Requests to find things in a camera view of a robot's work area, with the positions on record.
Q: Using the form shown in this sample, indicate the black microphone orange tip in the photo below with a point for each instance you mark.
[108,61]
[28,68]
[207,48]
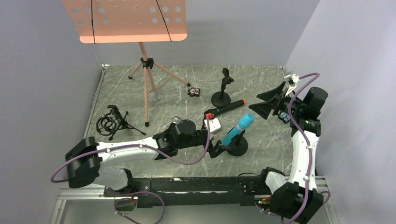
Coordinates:
[212,113]

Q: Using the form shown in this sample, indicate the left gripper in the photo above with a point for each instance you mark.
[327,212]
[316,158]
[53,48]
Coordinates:
[209,136]

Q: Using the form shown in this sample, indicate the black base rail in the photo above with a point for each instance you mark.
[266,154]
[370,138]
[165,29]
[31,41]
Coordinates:
[243,190]

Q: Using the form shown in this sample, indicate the black tall mic stand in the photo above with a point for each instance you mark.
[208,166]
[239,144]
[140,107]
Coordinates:
[221,98]

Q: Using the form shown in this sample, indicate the black microphone silver grille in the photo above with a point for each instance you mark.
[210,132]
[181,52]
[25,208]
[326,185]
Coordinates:
[176,120]

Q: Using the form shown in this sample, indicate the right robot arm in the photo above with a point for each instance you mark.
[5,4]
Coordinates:
[296,194]

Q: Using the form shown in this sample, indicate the small red black cube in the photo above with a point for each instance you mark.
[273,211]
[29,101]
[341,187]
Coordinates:
[193,92]

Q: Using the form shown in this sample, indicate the black shock mount tripod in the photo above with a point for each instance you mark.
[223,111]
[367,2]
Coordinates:
[110,123]

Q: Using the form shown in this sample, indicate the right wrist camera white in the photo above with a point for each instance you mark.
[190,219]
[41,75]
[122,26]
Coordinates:
[292,80]

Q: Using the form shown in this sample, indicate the pink music stand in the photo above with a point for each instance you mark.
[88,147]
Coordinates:
[140,21]

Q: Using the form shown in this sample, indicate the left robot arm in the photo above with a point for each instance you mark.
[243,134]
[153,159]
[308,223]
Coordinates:
[92,162]

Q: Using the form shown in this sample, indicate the black round-base mic stand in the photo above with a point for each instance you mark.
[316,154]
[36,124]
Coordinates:
[238,145]

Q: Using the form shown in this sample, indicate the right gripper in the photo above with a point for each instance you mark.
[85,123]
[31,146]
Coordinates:
[277,103]

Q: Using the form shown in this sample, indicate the blue microphone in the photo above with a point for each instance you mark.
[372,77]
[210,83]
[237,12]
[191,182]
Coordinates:
[242,124]

